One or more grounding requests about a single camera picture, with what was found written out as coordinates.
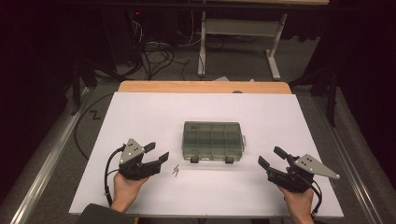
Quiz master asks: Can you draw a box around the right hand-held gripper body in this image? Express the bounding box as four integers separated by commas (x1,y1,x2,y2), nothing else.
267,154,341,193

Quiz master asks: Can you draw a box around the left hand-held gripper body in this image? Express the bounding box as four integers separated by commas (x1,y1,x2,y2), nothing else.
118,137,162,181

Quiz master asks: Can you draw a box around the transparent grey compartment box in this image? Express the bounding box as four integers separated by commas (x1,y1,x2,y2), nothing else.
181,120,248,164

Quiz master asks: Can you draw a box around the person's right hand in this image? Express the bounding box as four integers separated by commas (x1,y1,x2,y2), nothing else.
278,186,315,218

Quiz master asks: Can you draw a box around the person's left hand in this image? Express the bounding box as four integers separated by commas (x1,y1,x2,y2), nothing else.
110,172,149,214

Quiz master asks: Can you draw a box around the black metal stand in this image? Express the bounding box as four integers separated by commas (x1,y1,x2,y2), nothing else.
70,59,97,117
289,66,340,128

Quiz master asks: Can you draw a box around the black case with red light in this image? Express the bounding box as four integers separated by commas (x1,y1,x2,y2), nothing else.
101,8,146,68

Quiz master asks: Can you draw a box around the left hand-held gripper cable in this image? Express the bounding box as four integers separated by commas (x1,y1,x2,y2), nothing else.
104,146,127,208

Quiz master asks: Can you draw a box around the hand-held gripper cable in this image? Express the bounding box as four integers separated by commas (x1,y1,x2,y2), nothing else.
104,146,127,208
306,178,324,218

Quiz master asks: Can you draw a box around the right hand-held gripper cable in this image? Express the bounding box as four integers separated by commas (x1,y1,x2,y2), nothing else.
306,178,324,218

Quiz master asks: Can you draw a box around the aluminium floor rail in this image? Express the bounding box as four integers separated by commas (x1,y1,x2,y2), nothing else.
311,92,387,224
8,87,94,224

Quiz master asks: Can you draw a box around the long black floor cable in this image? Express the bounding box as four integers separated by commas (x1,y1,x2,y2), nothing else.
74,92,115,161

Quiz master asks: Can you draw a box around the bundle of black floor cables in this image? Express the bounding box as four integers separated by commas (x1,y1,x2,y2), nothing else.
127,40,192,81

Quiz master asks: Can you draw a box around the white hanging cable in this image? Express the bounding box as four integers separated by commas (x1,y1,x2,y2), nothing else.
178,10,204,49

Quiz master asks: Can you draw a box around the white metal desk frame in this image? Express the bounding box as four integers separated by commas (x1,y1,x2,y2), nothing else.
197,10,288,81

